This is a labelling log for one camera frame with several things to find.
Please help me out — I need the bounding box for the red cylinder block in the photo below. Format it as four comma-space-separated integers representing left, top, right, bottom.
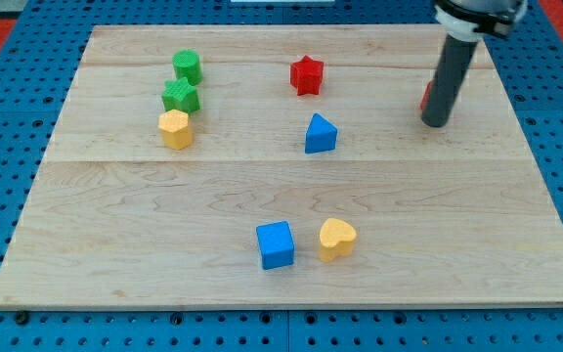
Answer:
419, 80, 433, 111

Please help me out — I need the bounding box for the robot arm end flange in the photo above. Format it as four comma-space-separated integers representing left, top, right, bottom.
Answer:
433, 0, 529, 42

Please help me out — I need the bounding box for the red star block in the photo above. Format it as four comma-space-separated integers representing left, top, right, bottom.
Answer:
290, 56, 325, 96

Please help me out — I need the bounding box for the green star block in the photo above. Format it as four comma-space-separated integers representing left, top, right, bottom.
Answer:
161, 77, 200, 113

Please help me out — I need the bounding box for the blue triangle block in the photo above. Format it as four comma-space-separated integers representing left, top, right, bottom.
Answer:
304, 113, 338, 154

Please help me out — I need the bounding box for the blue cube block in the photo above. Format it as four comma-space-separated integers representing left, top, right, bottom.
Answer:
256, 221, 295, 270

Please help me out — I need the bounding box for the yellow heart block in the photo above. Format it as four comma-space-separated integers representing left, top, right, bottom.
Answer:
319, 218, 357, 262

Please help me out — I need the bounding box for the wooden board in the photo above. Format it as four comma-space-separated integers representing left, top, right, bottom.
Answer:
0, 24, 563, 311

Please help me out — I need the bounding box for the yellow hexagon block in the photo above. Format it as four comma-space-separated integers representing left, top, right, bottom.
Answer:
158, 110, 194, 150

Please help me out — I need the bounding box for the green cylinder block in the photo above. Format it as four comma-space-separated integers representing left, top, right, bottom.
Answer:
172, 49, 203, 85

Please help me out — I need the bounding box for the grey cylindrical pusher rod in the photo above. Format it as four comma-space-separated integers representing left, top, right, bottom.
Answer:
421, 34, 478, 128

